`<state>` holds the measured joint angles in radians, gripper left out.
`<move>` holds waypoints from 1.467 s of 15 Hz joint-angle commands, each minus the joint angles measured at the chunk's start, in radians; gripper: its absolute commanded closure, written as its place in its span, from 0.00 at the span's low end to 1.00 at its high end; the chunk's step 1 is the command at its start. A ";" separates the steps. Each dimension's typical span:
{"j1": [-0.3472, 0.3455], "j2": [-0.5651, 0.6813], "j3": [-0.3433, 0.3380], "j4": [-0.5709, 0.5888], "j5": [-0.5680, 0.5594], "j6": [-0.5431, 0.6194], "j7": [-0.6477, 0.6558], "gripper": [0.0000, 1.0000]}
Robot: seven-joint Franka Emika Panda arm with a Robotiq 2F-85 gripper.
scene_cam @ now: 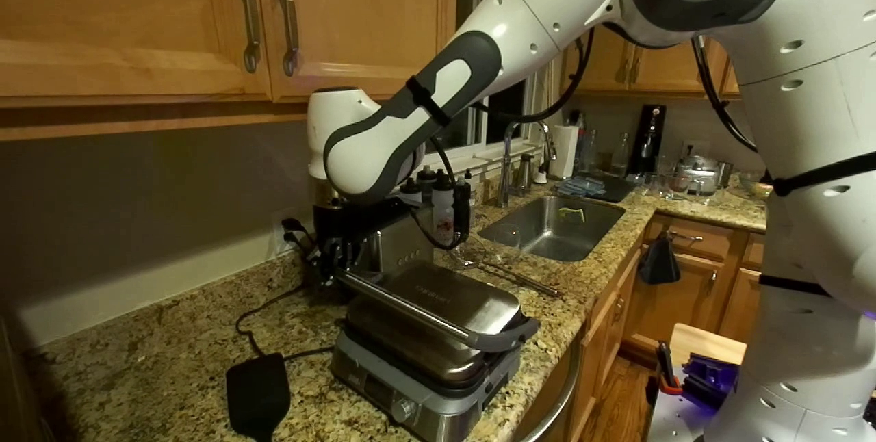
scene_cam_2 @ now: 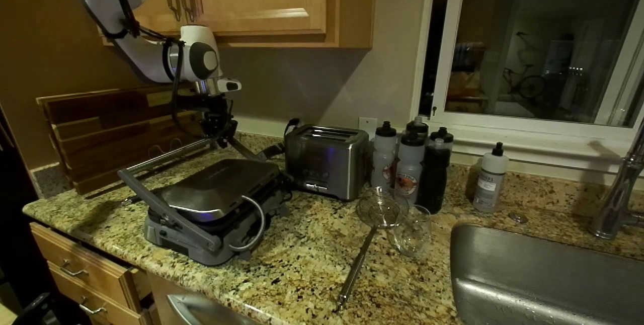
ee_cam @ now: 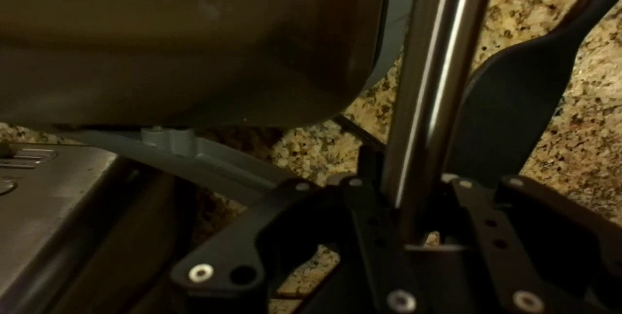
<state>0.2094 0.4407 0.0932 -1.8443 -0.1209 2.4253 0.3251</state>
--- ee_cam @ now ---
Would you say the black spatula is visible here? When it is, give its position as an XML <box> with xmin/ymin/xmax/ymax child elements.
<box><xmin>445</xmin><ymin>0</ymin><xmax>622</xmax><ymax>189</ymax></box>

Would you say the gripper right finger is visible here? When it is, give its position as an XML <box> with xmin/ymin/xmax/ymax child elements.
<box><xmin>439</xmin><ymin>172</ymin><xmax>622</xmax><ymax>314</ymax></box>

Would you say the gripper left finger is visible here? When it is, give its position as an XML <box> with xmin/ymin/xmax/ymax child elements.
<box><xmin>169</xmin><ymin>146</ymin><xmax>419</xmax><ymax>314</ymax></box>

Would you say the dark metal pot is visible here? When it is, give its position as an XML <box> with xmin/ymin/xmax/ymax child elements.
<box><xmin>0</xmin><ymin>0</ymin><xmax>390</xmax><ymax>128</ymax></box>

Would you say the stainless steel appliance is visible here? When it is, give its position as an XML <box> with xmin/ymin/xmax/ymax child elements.
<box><xmin>0</xmin><ymin>142</ymin><xmax>197</xmax><ymax>314</ymax></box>

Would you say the steel utensil handle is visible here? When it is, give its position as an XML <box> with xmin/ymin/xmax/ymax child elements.
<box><xmin>381</xmin><ymin>0</ymin><xmax>499</xmax><ymax>250</ymax></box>

